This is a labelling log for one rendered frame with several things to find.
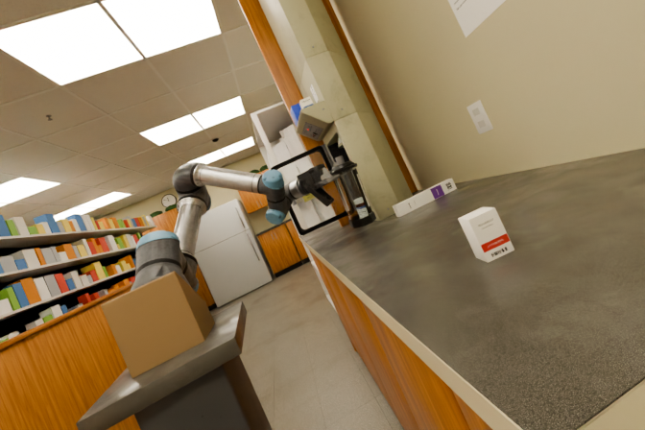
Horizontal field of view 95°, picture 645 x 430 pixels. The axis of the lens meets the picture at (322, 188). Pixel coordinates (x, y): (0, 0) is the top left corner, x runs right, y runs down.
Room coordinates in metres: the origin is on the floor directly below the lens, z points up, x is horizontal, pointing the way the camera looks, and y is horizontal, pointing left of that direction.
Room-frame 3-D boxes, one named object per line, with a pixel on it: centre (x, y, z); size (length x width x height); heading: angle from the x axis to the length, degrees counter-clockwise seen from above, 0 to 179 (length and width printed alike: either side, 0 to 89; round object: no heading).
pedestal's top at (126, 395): (0.77, 0.50, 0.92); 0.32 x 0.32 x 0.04; 14
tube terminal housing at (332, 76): (1.44, -0.26, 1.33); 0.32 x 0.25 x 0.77; 10
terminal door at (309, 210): (1.57, 0.06, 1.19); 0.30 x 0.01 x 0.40; 90
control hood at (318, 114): (1.41, -0.08, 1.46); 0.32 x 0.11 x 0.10; 10
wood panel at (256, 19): (1.67, -0.25, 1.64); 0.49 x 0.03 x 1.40; 100
